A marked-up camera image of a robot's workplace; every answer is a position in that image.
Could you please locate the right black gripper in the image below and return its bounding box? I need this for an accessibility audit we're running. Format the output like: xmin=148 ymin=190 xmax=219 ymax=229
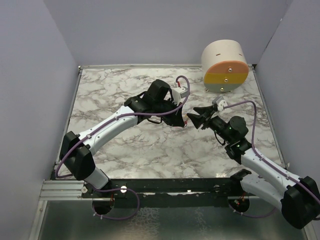
xmin=187 ymin=105 xmax=233 ymax=143

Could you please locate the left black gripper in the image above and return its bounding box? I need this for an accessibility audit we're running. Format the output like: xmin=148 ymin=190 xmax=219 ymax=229
xmin=153 ymin=98 xmax=185 ymax=128

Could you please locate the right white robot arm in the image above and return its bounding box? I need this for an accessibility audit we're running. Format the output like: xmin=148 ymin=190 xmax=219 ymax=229
xmin=187 ymin=105 xmax=320 ymax=229

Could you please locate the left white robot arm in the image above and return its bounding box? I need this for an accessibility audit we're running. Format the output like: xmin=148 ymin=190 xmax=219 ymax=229
xmin=55 ymin=79 xmax=190 ymax=198

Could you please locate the round tricolour drawer cabinet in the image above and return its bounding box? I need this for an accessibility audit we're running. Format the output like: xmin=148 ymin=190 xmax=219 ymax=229
xmin=201 ymin=39 xmax=249 ymax=93

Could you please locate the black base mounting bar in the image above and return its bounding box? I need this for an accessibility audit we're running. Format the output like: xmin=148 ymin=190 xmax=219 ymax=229
xmin=79 ymin=176 xmax=244 ymax=209

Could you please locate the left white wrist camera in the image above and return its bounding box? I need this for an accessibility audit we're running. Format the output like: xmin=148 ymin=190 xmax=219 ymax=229
xmin=171 ymin=86 xmax=188 ymax=106

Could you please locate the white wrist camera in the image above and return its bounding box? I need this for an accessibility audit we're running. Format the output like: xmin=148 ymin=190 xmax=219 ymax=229
xmin=171 ymin=86 xmax=188 ymax=106
xmin=212 ymin=96 xmax=228 ymax=112

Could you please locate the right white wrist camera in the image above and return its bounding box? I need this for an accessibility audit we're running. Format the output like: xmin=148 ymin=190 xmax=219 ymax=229
xmin=212 ymin=96 xmax=228 ymax=112

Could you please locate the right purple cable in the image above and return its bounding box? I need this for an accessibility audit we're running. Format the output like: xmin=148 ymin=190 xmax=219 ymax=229
xmin=223 ymin=100 xmax=320 ymax=218

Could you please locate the purple cable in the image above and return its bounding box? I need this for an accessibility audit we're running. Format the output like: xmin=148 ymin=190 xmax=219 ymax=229
xmin=54 ymin=75 xmax=191 ymax=221
xmin=223 ymin=100 xmax=320 ymax=218

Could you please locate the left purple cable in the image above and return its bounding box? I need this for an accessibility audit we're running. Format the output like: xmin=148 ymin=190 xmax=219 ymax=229
xmin=54 ymin=75 xmax=191 ymax=221

